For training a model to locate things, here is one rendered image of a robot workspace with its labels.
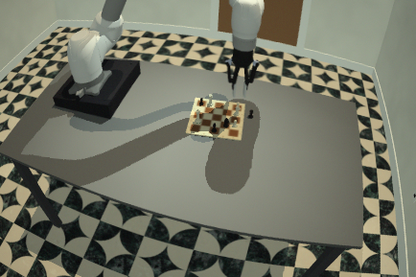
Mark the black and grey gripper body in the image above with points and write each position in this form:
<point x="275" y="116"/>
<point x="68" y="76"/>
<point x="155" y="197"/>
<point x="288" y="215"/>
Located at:
<point x="241" y="56"/>

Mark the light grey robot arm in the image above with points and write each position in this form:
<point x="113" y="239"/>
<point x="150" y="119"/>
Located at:
<point x="86" y="53"/>

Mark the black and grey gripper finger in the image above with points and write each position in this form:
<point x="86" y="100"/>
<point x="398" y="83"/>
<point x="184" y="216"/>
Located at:
<point x="235" y="76"/>
<point x="249" y="80"/>

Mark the brown and cream chessboard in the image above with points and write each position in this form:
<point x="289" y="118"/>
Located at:
<point x="216" y="113"/>

